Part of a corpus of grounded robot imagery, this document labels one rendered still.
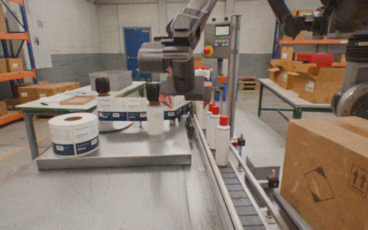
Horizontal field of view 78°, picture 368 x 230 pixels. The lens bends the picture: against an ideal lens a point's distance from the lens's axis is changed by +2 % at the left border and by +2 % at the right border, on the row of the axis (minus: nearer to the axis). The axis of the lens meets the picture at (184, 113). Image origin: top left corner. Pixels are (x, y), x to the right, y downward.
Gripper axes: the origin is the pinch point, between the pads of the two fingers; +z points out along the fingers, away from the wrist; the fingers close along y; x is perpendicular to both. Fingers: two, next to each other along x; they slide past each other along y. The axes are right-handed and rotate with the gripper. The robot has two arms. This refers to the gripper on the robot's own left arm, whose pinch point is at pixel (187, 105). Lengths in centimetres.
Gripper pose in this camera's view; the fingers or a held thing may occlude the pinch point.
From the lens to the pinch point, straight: 67.0
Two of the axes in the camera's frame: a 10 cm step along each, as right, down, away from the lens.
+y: -9.9, -0.2, 1.2
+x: -0.8, 8.2, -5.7
